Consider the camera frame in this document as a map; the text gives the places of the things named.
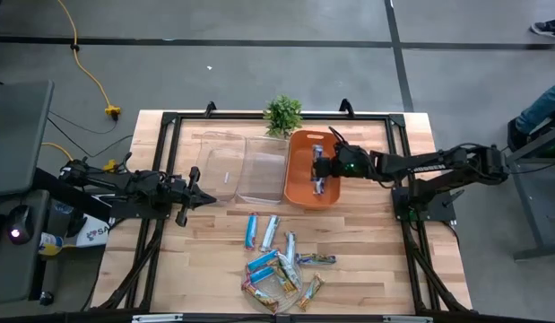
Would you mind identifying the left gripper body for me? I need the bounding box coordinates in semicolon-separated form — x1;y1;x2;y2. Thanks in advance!
166;166;202;228

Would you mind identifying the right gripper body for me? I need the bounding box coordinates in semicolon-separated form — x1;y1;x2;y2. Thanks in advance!
329;142;374;180

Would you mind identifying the white green granola bar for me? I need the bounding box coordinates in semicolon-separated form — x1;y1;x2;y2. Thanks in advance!
259;214;282;253
276;252;304;291

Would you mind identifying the red green granola bar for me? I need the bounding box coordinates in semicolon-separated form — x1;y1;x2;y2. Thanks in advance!
241;278;279;314

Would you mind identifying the yellow blue granola bar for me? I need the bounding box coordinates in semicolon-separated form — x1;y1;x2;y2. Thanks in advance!
274;268;300;297

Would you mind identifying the brown orange granola bar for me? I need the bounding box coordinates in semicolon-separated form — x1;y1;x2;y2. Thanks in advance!
296;272;326;312

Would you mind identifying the orange plastic bin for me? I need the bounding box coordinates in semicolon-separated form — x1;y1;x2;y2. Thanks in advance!
283;129;343;211

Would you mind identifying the clear plastic bin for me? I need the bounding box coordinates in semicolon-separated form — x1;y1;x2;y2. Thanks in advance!
195;130;247;201
235;136;291;205

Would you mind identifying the small green potted plant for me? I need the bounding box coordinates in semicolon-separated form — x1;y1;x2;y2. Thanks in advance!
263;93;304;138

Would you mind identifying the white printed bag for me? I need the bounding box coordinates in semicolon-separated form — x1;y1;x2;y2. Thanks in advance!
74;214;111;249

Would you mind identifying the yellow labelled bottle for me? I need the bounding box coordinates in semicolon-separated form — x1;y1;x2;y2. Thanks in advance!
38;231;65;257

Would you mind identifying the black computer mouse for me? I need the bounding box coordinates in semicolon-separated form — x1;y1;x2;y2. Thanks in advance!
6;205;35;246

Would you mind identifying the person's shoe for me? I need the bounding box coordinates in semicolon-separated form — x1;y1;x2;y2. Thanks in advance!
530;17;555;39
507;117;532;153

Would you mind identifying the grey desk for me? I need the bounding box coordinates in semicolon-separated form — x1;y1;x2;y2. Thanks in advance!
0;80;55;307

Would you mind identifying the black metal stand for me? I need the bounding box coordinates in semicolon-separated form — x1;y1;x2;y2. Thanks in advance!
505;120;555;262

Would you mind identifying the person's leg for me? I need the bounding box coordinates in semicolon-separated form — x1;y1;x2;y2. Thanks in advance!
514;80;555;135

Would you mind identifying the yellow cable with plug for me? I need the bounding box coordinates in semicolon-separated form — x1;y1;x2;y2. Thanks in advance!
41;142;121;174

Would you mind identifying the yellow extension cable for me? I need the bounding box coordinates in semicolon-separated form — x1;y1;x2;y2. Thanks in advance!
56;0;122;121

